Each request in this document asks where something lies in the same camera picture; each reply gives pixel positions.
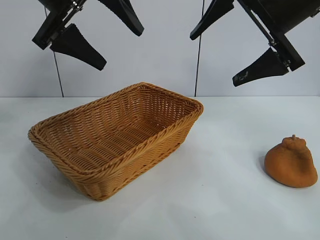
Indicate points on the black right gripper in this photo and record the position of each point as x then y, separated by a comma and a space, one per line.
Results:
282, 17

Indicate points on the tan woven wicker basket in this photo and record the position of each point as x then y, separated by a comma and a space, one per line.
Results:
112, 140

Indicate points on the soft orange fruit toy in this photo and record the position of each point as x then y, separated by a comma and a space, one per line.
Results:
291, 166

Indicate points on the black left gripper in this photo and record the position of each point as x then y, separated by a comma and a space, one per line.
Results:
53, 23

